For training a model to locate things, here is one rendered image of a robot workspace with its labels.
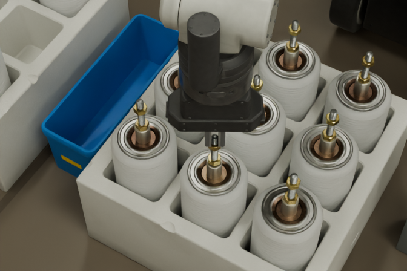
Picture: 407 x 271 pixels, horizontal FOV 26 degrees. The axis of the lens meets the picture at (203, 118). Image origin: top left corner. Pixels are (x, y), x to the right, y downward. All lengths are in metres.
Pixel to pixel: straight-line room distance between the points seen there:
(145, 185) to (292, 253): 0.24
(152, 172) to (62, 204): 0.30
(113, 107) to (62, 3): 0.22
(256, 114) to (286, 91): 0.26
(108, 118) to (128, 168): 0.35
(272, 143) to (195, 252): 0.20
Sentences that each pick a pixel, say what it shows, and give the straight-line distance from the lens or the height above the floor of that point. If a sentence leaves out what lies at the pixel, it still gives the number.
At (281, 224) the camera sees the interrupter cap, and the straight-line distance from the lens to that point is 1.20.
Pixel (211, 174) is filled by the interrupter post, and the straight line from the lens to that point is 1.23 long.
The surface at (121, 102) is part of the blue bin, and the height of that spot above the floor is 0.00.
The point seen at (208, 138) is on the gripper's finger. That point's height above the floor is 0.36.
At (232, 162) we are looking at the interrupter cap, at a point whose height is 0.25.
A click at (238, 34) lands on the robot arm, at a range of 0.94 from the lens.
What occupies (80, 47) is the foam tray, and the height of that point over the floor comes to 0.14.
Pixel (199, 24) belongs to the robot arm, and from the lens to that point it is 0.91.
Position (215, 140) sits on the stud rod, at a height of 0.34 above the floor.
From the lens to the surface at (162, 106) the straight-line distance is 1.33.
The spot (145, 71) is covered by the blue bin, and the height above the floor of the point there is 0.00.
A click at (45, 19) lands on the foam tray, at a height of 0.17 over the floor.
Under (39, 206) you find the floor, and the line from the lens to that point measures 1.53.
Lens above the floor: 1.31
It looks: 55 degrees down
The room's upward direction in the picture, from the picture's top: straight up
